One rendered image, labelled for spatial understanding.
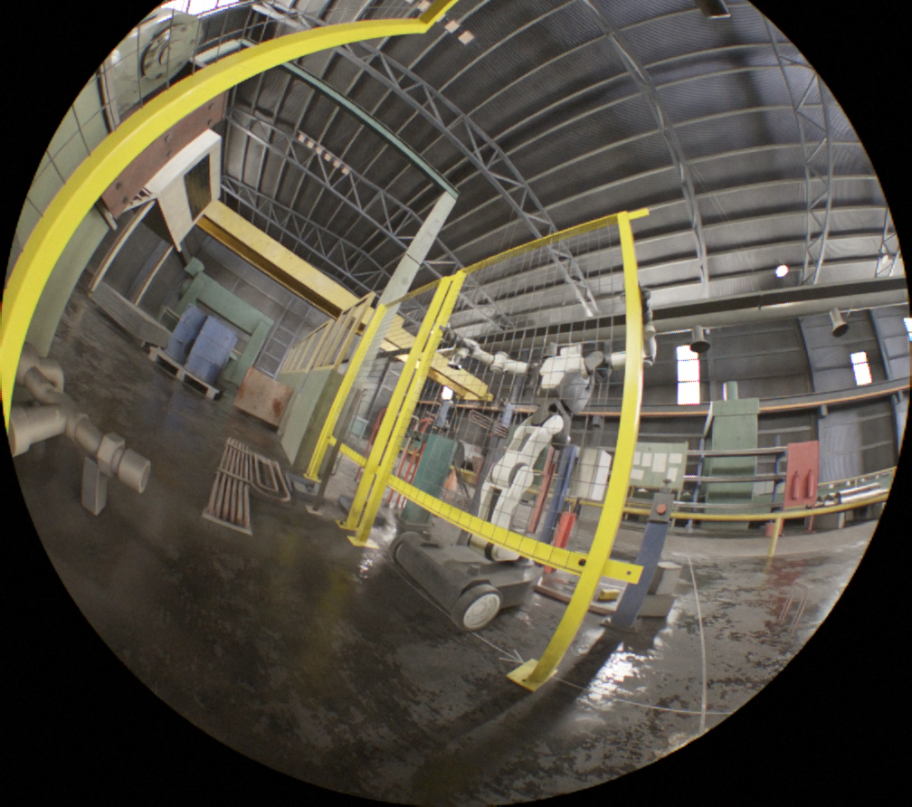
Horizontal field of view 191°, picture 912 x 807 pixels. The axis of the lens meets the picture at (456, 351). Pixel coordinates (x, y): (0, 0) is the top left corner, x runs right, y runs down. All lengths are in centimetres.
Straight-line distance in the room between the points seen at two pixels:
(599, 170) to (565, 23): 570
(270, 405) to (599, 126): 1184
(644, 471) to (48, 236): 717
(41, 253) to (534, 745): 112
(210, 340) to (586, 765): 473
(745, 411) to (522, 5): 1342
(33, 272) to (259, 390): 393
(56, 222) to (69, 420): 59
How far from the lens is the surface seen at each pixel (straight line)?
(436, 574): 116
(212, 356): 443
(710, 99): 1179
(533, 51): 1054
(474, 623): 114
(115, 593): 83
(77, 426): 98
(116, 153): 51
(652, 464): 682
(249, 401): 423
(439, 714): 80
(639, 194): 1197
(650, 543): 142
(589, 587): 83
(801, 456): 750
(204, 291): 1132
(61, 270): 128
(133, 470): 88
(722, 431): 942
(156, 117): 53
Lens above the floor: 62
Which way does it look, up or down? 22 degrees up
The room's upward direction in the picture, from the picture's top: 19 degrees clockwise
